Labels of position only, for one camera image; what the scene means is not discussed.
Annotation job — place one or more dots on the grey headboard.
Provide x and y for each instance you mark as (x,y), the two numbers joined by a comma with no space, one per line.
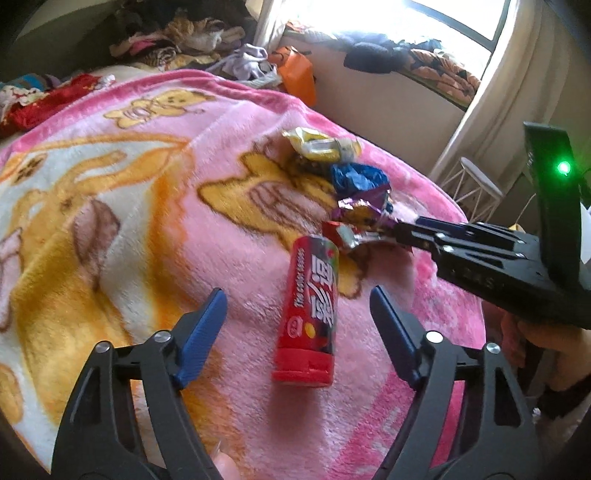
(51,50)

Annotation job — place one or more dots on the black wristband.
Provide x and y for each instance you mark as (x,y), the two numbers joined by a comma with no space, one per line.
(568,399)

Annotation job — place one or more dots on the red cloth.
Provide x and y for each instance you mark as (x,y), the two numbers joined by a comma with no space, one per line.
(55,99)

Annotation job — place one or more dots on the person's left hand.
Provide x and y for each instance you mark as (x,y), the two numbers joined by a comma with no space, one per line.
(227,468)

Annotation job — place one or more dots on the colourful printed cloth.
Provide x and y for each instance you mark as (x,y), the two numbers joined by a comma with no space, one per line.
(23,87)

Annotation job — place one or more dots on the red cylindrical can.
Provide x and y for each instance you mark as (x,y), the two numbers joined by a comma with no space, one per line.
(309,323)

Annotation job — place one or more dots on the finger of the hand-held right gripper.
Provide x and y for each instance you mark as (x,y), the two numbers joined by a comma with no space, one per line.
(471,229)
(461,247)

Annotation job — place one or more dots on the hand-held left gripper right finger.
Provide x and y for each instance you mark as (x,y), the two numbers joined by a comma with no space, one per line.
(395,334)

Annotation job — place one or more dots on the grey and white clothes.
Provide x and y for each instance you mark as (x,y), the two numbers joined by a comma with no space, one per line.
(249,60)

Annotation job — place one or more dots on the black-framed window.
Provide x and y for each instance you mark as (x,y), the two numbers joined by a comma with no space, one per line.
(501,23)

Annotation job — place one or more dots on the cream curtain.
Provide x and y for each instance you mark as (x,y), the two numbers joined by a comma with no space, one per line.
(508,92)
(270,18)

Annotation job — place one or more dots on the orange paper bag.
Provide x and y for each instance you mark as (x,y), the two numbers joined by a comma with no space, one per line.
(298,74)

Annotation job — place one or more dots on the pile of dark clothes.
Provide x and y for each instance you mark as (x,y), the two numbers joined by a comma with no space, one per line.
(184,32)

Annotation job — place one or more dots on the orange patterned quilt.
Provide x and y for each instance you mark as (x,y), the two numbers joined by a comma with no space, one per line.
(443,69)

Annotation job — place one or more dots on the blue foil wrapper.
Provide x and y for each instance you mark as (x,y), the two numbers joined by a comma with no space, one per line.
(358,177)

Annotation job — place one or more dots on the pink printed blanket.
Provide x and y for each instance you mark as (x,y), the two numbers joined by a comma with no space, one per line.
(138,230)

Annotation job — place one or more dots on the purple candy wrapper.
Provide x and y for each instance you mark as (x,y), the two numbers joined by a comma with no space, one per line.
(364,210)

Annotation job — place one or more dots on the cream mattress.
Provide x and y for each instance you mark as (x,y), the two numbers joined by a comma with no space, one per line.
(120,71)

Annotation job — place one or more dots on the yellow snack wrapper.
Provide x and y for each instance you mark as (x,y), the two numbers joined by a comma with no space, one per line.
(314,145)

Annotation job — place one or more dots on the person's right hand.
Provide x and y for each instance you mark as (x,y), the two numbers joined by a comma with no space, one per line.
(563,355)

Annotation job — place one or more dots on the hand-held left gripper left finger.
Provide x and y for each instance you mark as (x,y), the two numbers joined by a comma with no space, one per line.
(201,337)

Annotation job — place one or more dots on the red and silver wrapper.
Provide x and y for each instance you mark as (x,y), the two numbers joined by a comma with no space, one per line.
(341,233)

